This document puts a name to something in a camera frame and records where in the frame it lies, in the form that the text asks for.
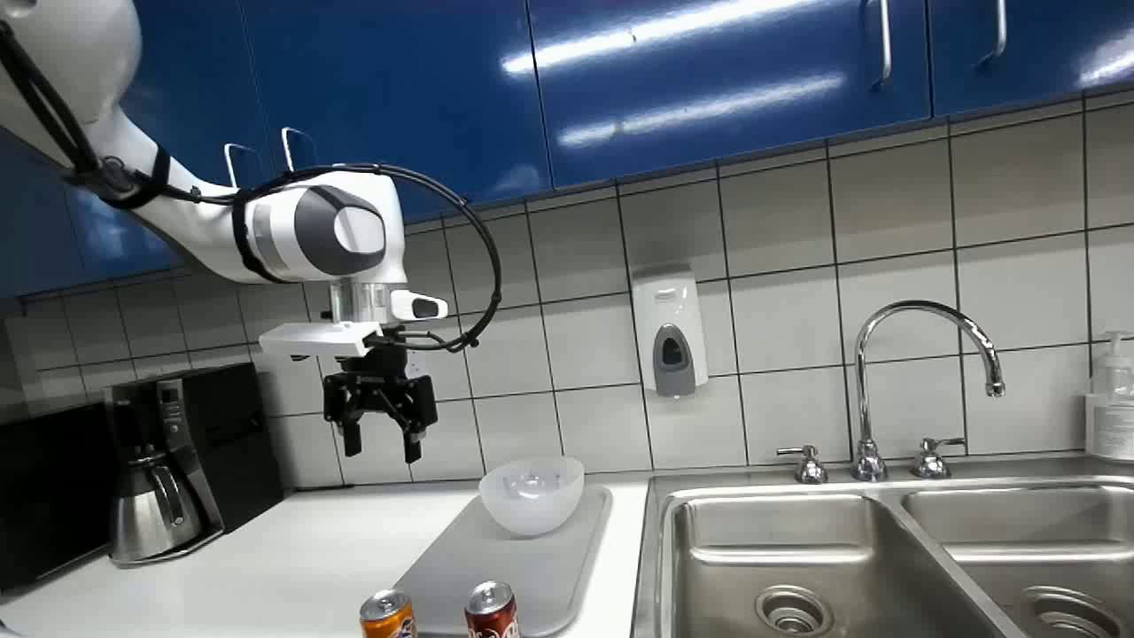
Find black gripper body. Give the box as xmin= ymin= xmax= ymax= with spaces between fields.
xmin=345 ymin=330 xmax=417 ymax=411

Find orange soda can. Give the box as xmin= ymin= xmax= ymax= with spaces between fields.
xmin=359 ymin=584 xmax=417 ymax=638

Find red soda can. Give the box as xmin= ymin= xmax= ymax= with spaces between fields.
xmin=462 ymin=578 xmax=525 ymax=638

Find grey plastic tray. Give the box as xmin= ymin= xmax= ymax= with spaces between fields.
xmin=386 ymin=483 xmax=616 ymax=638

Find black steel coffee maker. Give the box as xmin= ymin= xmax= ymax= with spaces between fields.
xmin=106 ymin=363 xmax=288 ymax=569

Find white translucent bowl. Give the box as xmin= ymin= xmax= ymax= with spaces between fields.
xmin=475 ymin=454 xmax=588 ymax=541

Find black microwave oven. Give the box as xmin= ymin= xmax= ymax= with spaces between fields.
xmin=0 ymin=397 xmax=124 ymax=595

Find stainless steel double sink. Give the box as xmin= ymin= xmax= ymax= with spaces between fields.
xmin=627 ymin=469 xmax=1134 ymax=638

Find chrome gooseneck faucet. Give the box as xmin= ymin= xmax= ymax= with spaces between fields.
xmin=850 ymin=299 xmax=1008 ymax=487

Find clear pump soap bottle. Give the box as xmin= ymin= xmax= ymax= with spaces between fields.
xmin=1082 ymin=330 xmax=1134 ymax=463

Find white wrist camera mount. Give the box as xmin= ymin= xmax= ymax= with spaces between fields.
xmin=254 ymin=314 xmax=398 ymax=359

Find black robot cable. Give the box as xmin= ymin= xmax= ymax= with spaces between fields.
xmin=0 ymin=21 xmax=505 ymax=359

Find silver cabinet door handle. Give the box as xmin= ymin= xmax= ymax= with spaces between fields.
xmin=276 ymin=125 xmax=316 ymax=176
xmin=871 ymin=0 xmax=901 ymax=89
xmin=977 ymin=0 xmax=1013 ymax=72
xmin=221 ymin=139 xmax=257 ymax=194

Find white wall soap dispenser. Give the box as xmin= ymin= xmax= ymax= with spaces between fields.
xmin=629 ymin=268 xmax=711 ymax=401

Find chrome faucet handle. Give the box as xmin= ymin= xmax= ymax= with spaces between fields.
xmin=908 ymin=437 xmax=972 ymax=483
xmin=772 ymin=443 xmax=832 ymax=487

